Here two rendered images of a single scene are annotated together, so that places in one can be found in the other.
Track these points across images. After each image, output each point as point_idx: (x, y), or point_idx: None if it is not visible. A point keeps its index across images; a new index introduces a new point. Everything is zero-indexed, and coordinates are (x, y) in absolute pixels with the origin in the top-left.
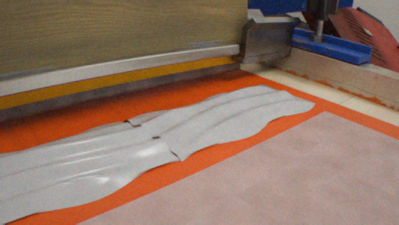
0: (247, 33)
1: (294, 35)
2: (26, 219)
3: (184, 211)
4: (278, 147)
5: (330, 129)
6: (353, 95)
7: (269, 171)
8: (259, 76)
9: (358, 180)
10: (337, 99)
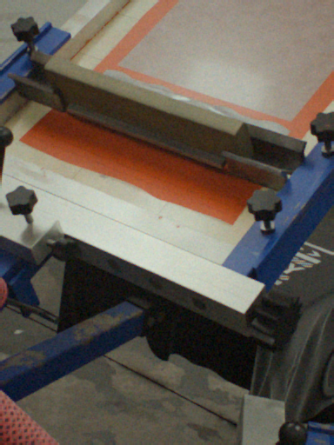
0: None
1: (20, 65)
2: (246, 116)
3: (223, 89)
4: (170, 76)
5: (142, 62)
6: (79, 53)
7: (190, 76)
8: None
9: (188, 53)
10: (92, 60)
